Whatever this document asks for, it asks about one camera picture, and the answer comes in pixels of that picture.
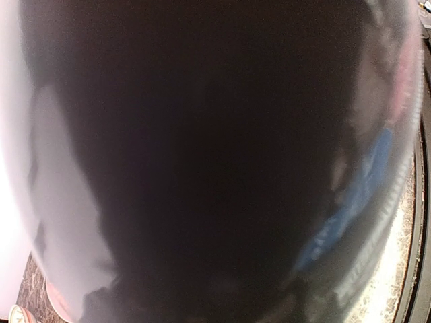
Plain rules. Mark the white cardboard shuttlecock tube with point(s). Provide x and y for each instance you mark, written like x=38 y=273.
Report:
x=209 y=161

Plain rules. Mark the pink racket cover bag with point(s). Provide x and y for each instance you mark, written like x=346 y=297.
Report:
x=62 y=306

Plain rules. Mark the red white patterned bowl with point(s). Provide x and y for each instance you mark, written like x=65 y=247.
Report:
x=19 y=314

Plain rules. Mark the black front table rail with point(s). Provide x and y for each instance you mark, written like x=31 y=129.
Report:
x=414 y=304

